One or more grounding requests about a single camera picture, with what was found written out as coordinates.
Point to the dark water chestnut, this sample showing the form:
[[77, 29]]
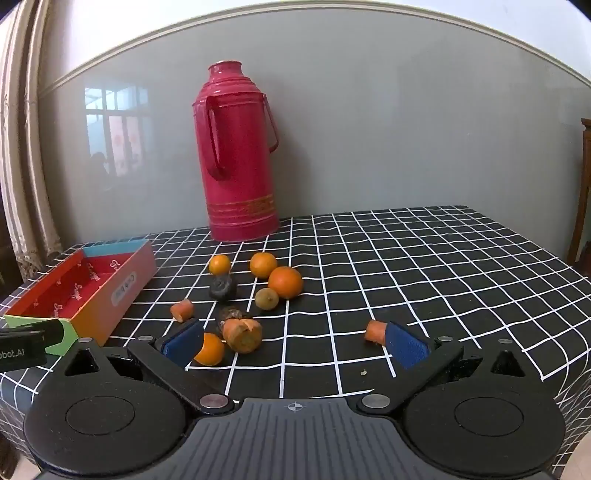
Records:
[[232, 314], [223, 287]]

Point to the large orange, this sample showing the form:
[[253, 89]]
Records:
[[285, 282]]

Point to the medium orange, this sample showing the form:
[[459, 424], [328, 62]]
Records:
[[263, 265], [211, 350]]

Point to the beige curtain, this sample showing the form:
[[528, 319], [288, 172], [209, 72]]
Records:
[[27, 138]]

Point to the greenish brown round fruit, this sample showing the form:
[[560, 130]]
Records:
[[266, 298]]

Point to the thick carrot chunk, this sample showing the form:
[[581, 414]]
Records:
[[242, 335]]

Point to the colourful cardboard box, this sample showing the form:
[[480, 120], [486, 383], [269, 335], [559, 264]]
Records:
[[92, 290]]

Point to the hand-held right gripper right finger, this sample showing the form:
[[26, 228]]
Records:
[[408, 347]]

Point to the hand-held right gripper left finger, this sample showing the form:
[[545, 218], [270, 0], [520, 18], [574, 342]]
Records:
[[182, 347]]

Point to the red metal thermos flask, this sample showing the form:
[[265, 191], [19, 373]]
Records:
[[235, 161]]

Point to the brown wooden furniture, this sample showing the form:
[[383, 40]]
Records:
[[582, 194]]

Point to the black white checked tablecloth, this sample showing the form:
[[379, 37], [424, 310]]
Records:
[[438, 277]]

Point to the small orange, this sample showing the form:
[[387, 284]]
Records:
[[219, 265]]

